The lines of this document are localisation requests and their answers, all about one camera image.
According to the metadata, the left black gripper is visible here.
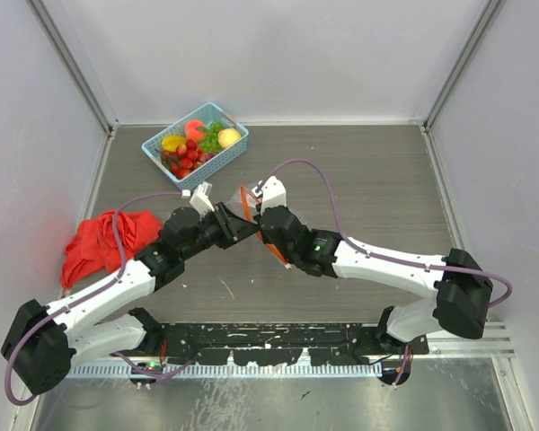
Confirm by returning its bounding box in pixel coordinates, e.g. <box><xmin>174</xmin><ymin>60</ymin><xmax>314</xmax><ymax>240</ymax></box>
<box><xmin>181</xmin><ymin>201</ymin><xmax>259</xmax><ymax>261</ymax></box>

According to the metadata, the clear orange zip top bag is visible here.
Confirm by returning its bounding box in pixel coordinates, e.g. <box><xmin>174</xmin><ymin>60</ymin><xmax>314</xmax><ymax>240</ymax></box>
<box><xmin>239</xmin><ymin>184</ymin><xmax>291</xmax><ymax>269</ymax></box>

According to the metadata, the yellow pear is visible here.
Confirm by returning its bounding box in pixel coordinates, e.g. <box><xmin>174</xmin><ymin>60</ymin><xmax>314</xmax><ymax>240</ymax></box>
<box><xmin>217</xmin><ymin>128</ymin><xmax>242</xmax><ymax>149</ymax></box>

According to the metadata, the red orange peach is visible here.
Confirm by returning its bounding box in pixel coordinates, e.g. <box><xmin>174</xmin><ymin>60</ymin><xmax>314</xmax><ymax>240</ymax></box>
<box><xmin>183</xmin><ymin>119</ymin><xmax>208</xmax><ymax>143</ymax></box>

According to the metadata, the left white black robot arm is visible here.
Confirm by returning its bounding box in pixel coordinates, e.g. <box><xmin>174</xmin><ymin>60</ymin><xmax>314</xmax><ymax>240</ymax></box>
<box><xmin>1</xmin><ymin>203</ymin><xmax>259</xmax><ymax>406</ymax></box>

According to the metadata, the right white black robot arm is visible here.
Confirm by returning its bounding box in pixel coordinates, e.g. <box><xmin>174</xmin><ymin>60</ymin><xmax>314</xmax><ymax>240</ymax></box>
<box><xmin>255</xmin><ymin>206</ymin><xmax>492</xmax><ymax>354</ymax></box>

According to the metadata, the green grape bunch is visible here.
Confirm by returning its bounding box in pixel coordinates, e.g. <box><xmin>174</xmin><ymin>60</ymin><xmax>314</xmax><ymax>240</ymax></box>
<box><xmin>197</xmin><ymin>121</ymin><xmax>222</xmax><ymax>154</ymax></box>

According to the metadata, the light blue plastic basket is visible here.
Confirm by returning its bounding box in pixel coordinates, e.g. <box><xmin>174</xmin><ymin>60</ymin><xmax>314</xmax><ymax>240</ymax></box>
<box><xmin>141</xmin><ymin>102</ymin><xmax>249</xmax><ymax>189</ymax></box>

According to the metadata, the yellow mango slice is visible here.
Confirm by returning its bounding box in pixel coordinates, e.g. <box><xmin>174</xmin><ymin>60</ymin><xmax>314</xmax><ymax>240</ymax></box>
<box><xmin>161</xmin><ymin>135</ymin><xmax>187</xmax><ymax>152</ymax></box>

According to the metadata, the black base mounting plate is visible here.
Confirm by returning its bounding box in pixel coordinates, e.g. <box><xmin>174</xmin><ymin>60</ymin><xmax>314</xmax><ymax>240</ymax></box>
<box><xmin>110</xmin><ymin>321</ymin><xmax>430</xmax><ymax>367</ymax></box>

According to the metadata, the red crumpled cloth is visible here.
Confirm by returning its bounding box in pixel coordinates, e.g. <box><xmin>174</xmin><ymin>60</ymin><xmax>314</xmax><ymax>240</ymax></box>
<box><xmin>60</xmin><ymin>210</ymin><xmax>162</xmax><ymax>289</ymax></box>

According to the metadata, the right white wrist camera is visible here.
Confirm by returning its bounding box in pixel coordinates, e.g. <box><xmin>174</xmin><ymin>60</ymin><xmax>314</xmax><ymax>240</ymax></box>
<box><xmin>252</xmin><ymin>175</ymin><xmax>287</xmax><ymax>214</ymax></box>

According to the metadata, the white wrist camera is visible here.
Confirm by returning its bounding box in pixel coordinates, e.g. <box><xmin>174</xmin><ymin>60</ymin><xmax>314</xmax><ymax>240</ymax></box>
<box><xmin>181</xmin><ymin>181</ymin><xmax>215</xmax><ymax>216</ymax></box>
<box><xmin>252</xmin><ymin>175</ymin><xmax>287</xmax><ymax>214</ymax></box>

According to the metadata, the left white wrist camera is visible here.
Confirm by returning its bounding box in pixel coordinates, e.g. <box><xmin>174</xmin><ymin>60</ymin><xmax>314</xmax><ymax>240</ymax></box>
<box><xmin>181</xmin><ymin>181</ymin><xmax>215</xmax><ymax>216</ymax></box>

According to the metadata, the white slotted cable duct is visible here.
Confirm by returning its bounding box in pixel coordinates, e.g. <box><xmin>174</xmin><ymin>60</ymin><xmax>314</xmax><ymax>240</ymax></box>
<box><xmin>66</xmin><ymin>361</ymin><xmax>382</xmax><ymax>380</ymax></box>

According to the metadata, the aluminium frame rail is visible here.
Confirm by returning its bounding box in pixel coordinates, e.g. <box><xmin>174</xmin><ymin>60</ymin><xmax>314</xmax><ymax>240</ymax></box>
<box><xmin>24</xmin><ymin>322</ymin><xmax>517</xmax><ymax>360</ymax></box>

